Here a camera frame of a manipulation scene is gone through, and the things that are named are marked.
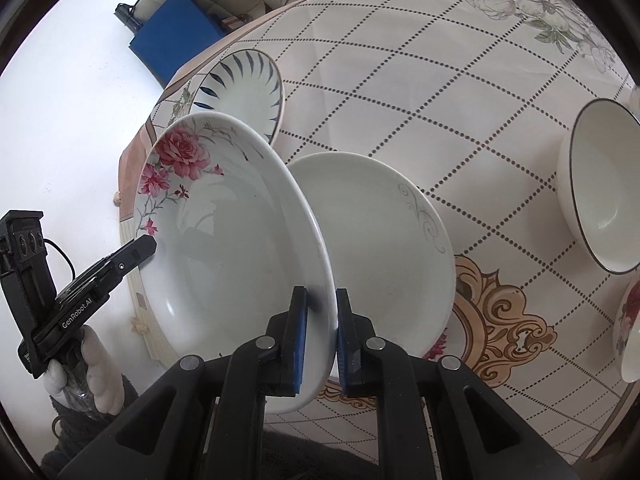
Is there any person's left hand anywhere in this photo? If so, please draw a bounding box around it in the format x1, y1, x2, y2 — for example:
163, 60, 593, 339
45, 326, 127, 417

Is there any white plate with grey swirl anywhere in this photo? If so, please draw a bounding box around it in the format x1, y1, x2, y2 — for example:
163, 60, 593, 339
285, 151, 457, 362

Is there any black plastic object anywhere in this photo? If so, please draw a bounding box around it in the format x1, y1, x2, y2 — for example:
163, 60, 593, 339
114, 2, 144, 34

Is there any pink rose print plate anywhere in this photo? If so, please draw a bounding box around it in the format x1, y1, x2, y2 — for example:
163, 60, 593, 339
134, 112, 336, 415

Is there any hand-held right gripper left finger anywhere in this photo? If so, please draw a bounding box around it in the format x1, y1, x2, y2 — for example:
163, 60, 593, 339
57, 286, 308, 480

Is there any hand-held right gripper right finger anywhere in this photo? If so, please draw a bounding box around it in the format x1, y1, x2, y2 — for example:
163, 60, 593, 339
336, 287, 581, 480

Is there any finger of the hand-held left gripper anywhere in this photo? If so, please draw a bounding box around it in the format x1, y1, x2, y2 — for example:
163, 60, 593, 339
102, 234, 157, 283

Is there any blue cabinet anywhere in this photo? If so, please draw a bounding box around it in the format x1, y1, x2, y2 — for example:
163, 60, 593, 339
129, 0, 228, 88

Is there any person's left forearm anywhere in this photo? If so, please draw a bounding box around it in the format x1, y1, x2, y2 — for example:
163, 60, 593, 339
40, 385, 156, 480

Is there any floral checked tablecloth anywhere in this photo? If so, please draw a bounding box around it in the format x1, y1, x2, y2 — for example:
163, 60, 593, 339
117, 0, 640, 466

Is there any rose print bowl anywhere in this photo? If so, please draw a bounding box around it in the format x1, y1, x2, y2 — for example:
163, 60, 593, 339
614, 277, 640, 386

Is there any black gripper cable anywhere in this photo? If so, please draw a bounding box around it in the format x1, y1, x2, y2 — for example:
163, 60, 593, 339
43, 239, 77, 280

